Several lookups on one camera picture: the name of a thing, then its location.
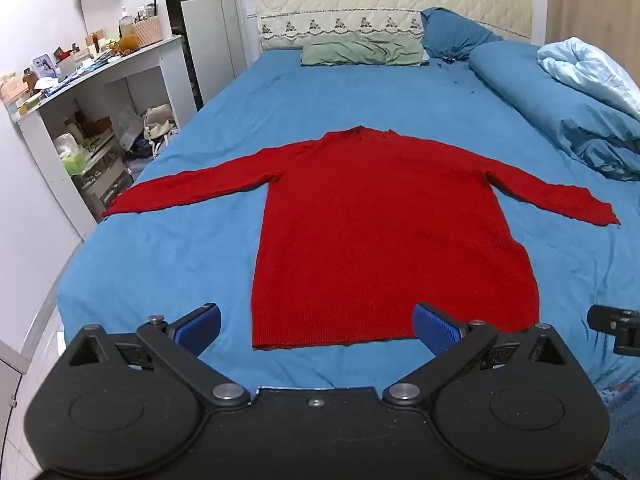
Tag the cream quilted headboard cover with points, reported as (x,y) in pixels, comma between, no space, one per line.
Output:
(390,2)

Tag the wooden door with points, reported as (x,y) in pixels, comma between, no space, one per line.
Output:
(595,0)

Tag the white desk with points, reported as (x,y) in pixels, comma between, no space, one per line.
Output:
(145,67)

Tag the blue photo frame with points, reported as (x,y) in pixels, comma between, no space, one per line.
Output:
(44,66)

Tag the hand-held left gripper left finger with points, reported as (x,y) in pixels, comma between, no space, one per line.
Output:
(199,326)

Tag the clear plastic drawer unit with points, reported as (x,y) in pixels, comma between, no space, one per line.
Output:
(97,170)

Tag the grey and white wardrobe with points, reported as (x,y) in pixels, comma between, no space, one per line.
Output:
(210,25)

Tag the light blue blanket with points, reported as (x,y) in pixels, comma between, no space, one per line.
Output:
(590,67)

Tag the blue pillow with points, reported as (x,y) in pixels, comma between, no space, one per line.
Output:
(452,32)

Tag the bed with blue sheet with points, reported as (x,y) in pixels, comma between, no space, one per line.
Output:
(200,260)

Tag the beige cloth bag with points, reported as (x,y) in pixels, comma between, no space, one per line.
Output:
(160,122)

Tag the green pillow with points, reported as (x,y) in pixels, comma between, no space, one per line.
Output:
(365,51)

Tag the rolled blue duvet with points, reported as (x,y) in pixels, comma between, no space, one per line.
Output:
(530,95)

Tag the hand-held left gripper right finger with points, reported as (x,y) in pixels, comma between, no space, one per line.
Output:
(434,329)

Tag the clear pump bottle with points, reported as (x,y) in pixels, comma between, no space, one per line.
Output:
(126,22)

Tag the red knit sweater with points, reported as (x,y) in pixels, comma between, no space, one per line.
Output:
(380,235)

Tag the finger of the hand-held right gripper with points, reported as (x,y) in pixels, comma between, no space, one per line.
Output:
(615,322)

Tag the wicker basket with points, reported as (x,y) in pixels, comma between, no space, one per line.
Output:
(149,31)

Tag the orange plush figure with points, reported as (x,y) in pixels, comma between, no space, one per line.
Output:
(128,43)

